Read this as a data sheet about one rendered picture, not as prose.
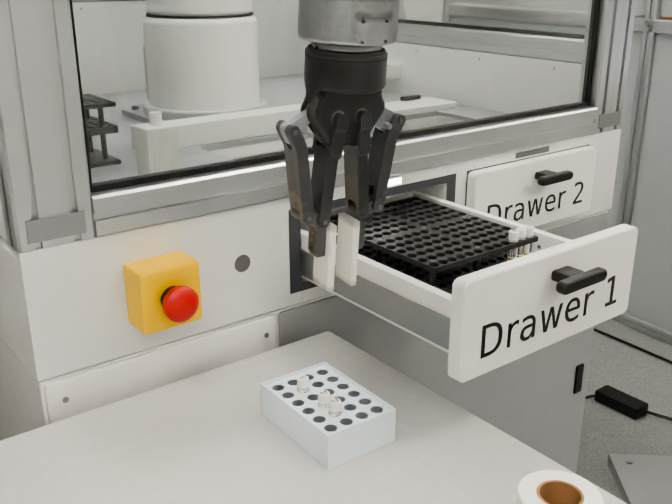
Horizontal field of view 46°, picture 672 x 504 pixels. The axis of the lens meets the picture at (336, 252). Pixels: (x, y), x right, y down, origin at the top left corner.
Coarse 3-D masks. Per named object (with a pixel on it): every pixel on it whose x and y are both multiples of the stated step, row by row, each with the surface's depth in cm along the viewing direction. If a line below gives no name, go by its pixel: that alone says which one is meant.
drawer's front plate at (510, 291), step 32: (544, 256) 83; (576, 256) 86; (608, 256) 90; (480, 288) 78; (512, 288) 81; (544, 288) 84; (608, 288) 92; (480, 320) 79; (512, 320) 82; (576, 320) 90; (480, 352) 81; (512, 352) 84
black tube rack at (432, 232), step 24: (336, 216) 105; (384, 216) 106; (408, 216) 105; (432, 216) 106; (456, 216) 106; (336, 240) 105; (384, 240) 96; (408, 240) 96; (432, 240) 97; (456, 240) 96; (480, 240) 96; (384, 264) 97; (408, 264) 97; (480, 264) 97
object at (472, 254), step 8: (504, 240) 96; (520, 240) 96; (528, 240) 97; (536, 240) 98; (488, 248) 95; (496, 248) 94; (504, 248) 94; (512, 248) 95; (448, 256) 91; (456, 256) 92; (464, 256) 92; (472, 256) 91; (480, 256) 92; (488, 256) 93; (424, 264) 89; (432, 264) 89; (440, 264) 89; (448, 264) 89; (456, 264) 90; (432, 272) 88
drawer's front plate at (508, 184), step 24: (504, 168) 118; (528, 168) 122; (552, 168) 126; (576, 168) 130; (480, 192) 117; (504, 192) 120; (528, 192) 124; (552, 192) 127; (576, 192) 131; (504, 216) 122; (528, 216) 125; (552, 216) 129
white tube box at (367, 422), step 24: (264, 384) 84; (288, 384) 85; (312, 384) 85; (336, 384) 85; (264, 408) 85; (288, 408) 80; (312, 408) 80; (360, 408) 80; (384, 408) 80; (288, 432) 81; (312, 432) 77; (336, 432) 76; (360, 432) 77; (384, 432) 80; (312, 456) 78; (336, 456) 76
